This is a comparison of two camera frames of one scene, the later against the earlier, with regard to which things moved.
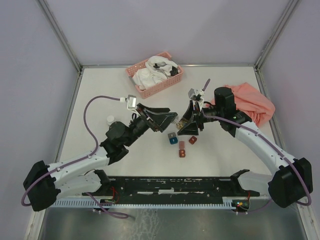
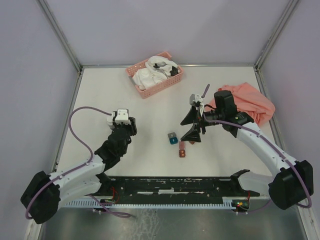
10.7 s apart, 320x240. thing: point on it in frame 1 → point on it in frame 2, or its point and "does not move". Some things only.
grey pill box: x=171 y=135 does not move
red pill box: x=182 y=151 does not move
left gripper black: x=163 y=119 → x=132 y=126
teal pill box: x=173 y=140 does not move
